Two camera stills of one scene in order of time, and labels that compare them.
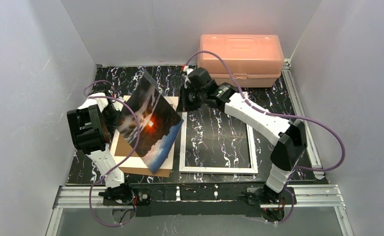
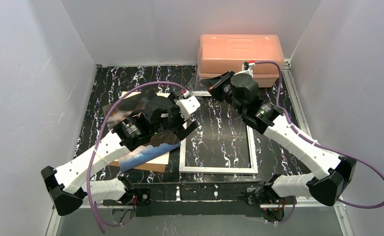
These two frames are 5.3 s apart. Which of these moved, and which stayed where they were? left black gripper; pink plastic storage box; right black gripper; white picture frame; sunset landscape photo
Moved: right black gripper; sunset landscape photo; left black gripper
Stayed: pink plastic storage box; white picture frame
